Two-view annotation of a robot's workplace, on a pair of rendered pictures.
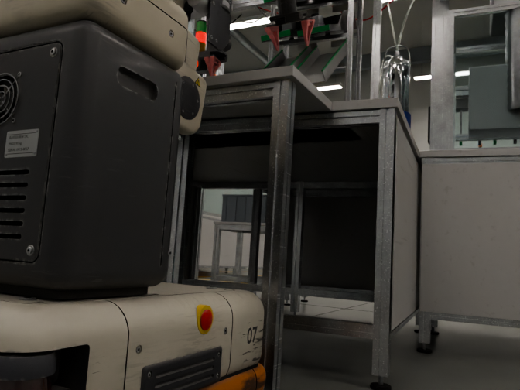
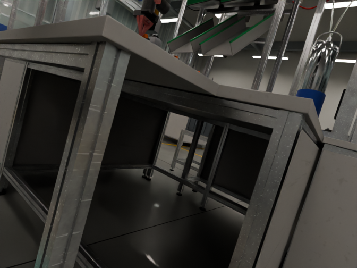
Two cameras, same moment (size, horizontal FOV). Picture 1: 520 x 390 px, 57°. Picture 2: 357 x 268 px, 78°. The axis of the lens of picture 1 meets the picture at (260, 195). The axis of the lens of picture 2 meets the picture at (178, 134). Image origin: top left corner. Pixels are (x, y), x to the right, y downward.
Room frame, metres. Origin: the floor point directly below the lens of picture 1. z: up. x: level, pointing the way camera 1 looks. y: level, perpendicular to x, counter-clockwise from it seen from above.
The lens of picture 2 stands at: (0.94, -0.26, 0.75)
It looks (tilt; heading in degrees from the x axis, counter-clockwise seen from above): 4 degrees down; 12
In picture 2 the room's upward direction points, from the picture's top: 16 degrees clockwise
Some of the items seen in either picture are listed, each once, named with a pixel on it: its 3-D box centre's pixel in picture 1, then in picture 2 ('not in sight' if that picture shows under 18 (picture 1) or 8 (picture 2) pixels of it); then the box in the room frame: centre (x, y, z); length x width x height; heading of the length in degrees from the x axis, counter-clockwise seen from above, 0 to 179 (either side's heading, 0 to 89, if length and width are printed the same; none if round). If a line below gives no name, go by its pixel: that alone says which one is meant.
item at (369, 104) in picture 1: (259, 156); (189, 106); (2.35, 0.01, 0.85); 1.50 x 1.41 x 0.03; 67
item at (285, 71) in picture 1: (217, 119); (123, 76); (1.73, 0.17, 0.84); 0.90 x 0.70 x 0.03; 63
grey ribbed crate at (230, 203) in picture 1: (265, 211); (212, 128); (4.07, -0.05, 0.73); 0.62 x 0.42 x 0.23; 67
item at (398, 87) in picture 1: (396, 80); (321, 62); (2.44, -0.68, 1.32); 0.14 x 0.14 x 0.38
